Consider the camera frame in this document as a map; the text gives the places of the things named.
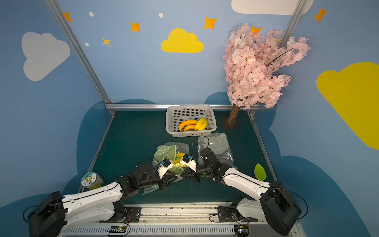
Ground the clear zip-top bag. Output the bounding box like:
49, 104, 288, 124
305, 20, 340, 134
197, 132, 234, 166

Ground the green printed zip-top bag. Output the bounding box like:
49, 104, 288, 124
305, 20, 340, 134
154, 142, 190, 182

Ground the orange banana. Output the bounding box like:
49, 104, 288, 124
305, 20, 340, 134
179, 120, 197, 131
184, 124, 195, 131

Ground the yellow banana bunch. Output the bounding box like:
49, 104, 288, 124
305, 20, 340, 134
194, 118, 208, 131
173, 153, 187, 169

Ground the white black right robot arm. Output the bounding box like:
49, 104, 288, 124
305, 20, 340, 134
180, 148, 302, 236

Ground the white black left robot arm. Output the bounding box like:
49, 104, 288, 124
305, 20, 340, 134
27, 163, 178, 237

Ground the left circuit board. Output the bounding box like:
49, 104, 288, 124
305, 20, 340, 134
108, 225, 128, 237

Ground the circuit board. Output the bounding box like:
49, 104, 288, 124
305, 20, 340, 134
234, 225, 249, 237
108, 225, 128, 237

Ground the white perforated plastic basket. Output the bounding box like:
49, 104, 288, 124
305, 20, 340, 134
166, 105, 217, 137

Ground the right circuit board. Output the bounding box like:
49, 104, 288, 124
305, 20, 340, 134
234, 225, 249, 237

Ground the artificial pink blossom tree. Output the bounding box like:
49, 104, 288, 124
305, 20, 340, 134
223, 23, 311, 124

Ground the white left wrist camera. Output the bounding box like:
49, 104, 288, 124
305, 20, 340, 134
158, 159, 173, 179

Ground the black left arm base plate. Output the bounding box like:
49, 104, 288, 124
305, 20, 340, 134
100, 206, 142, 224

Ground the aluminium front rail bed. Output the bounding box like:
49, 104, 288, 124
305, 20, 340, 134
48, 202, 306, 237

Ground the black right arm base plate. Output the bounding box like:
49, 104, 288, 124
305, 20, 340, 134
217, 205, 258, 222

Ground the green toy shovel yellow handle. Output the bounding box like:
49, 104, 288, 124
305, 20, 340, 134
254, 164, 267, 181

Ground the dark square tree base plate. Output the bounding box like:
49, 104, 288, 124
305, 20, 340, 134
223, 117, 241, 130

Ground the aluminium right frame rail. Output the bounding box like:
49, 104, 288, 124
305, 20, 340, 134
247, 110, 277, 181

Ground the aluminium frame rail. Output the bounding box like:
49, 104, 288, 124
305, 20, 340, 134
247, 110, 277, 181
105, 103, 261, 112

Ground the aluminium back frame rail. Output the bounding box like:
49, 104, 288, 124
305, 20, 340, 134
105, 103, 261, 112

